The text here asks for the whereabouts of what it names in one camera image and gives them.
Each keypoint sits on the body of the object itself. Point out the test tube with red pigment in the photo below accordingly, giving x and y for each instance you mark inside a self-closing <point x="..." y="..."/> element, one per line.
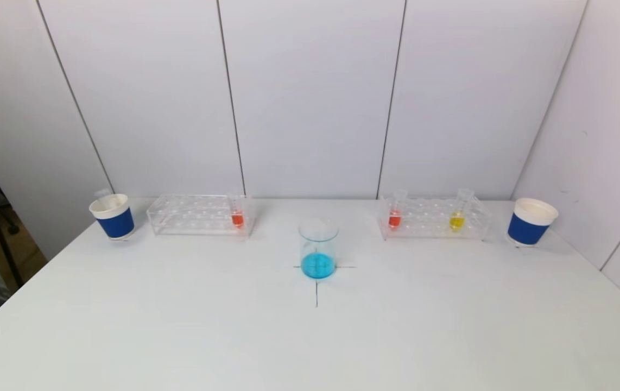
<point x="394" y="219"/>
<point x="237" y="219"/>

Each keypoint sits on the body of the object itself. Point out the blue and white paper cup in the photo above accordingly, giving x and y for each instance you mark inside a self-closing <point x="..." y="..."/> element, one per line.
<point x="116" y="222"/>
<point x="528" y="228"/>

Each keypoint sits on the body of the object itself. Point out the clear acrylic test tube rack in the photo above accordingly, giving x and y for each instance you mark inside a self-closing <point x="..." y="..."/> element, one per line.
<point x="432" y="220"/>
<point x="196" y="217"/>

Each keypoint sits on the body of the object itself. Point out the clear glass beaker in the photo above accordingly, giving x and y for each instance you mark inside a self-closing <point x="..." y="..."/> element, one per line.
<point x="318" y="263"/>

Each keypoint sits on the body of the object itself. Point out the test tube with blue pigment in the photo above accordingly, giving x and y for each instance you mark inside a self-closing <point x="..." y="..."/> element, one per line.
<point x="105" y="200"/>

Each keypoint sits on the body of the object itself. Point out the test tube with yellow pigment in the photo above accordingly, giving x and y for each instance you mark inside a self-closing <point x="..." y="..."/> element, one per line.
<point x="456" y="221"/>

